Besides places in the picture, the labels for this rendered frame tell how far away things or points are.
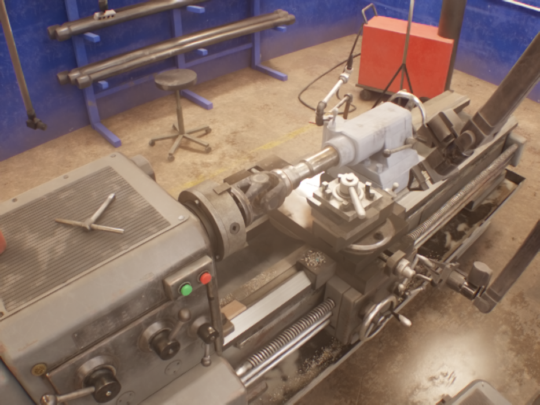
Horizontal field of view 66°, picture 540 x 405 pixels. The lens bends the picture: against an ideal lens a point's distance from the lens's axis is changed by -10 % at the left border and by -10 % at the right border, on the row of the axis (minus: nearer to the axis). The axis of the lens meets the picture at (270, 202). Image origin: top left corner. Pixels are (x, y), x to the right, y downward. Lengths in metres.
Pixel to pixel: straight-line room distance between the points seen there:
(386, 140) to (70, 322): 1.39
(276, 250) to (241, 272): 0.19
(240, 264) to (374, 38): 3.14
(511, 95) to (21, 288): 1.11
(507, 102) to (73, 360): 1.08
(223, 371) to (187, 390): 0.12
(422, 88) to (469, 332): 2.59
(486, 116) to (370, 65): 3.63
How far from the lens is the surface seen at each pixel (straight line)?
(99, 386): 1.10
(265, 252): 1.88
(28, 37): 4.18
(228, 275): 1.80
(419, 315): 2.70
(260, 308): 1.55
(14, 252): 1.17
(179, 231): 1.10
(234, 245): 1.41
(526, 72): 0.98
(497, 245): 3.32
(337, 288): 1.67
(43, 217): 1.24
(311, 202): 1.56
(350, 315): 1.70
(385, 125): 1.91
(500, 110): 1.03
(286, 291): 1.59
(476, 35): 5.83
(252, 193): 1.48
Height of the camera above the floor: 2.06
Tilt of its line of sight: 39 degrees down
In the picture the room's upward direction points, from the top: straight up
